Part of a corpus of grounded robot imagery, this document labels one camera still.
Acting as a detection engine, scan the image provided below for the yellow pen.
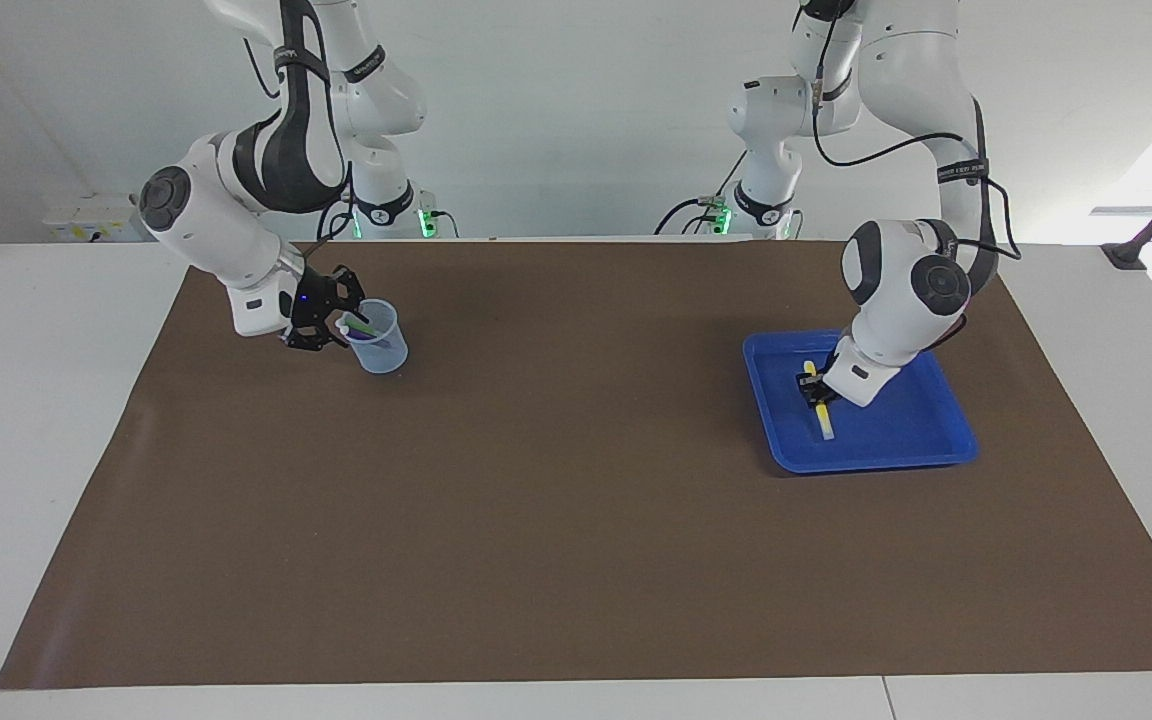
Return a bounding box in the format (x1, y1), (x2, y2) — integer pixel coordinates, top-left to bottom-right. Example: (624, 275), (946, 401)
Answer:
(803, 360), (835, 442)

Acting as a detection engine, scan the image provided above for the blue plastic tray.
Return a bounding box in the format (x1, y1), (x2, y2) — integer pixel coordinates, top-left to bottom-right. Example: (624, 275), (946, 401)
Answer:
(742, 328), (980, 475)

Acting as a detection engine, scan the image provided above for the clear plastic cup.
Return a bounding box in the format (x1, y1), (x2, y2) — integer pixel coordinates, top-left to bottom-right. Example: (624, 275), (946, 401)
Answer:
(344, 298), (409, 375)

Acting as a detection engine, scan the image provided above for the brown table mat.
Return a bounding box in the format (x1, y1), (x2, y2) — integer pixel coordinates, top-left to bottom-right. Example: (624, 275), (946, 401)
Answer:
(0, 238), (1152, 691)

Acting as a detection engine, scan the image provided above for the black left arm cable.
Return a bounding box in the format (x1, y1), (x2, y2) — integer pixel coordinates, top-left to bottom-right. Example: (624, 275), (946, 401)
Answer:
(811, 55), (1025, 351)

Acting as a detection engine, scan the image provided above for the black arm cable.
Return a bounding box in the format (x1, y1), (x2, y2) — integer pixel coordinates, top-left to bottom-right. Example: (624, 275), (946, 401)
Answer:
(811, 55), (1025, 351)
(241, 0), (357, 241)

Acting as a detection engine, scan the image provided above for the white wall outlet box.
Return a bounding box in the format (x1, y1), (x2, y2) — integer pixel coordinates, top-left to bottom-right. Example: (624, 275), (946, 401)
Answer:
(43, 193), (152, 243)

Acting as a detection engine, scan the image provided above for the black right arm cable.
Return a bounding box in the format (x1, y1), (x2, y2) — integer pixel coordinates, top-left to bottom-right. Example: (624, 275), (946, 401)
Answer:
(241, 0), (357, 241)

